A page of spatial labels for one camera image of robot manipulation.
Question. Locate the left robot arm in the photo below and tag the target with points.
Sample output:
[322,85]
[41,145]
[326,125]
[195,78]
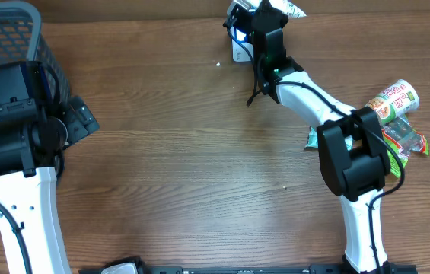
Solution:
[29,224]

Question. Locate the white barcode scanner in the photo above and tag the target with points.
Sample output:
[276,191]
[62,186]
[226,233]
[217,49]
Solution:
[238,53]

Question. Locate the white tube with gold cap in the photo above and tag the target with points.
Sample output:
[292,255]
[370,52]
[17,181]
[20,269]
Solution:
[285,6]

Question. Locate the cup noodles container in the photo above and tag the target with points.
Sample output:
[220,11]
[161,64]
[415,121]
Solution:
[394,101]

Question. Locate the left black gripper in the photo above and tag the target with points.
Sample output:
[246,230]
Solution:
[79,119]

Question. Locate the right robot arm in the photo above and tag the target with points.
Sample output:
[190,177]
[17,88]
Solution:
[354,158]

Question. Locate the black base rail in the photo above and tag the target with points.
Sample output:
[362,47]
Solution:
[135,264]

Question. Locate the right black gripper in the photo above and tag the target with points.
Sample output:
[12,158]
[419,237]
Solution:
[283,18]

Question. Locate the teal snack packet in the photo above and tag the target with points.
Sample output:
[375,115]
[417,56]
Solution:
[312,141]

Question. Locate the grey plastic shopping basket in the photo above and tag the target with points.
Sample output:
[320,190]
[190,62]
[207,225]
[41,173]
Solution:
[9,45]

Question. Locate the green chip bag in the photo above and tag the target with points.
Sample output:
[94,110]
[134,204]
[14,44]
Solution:
[404,139]

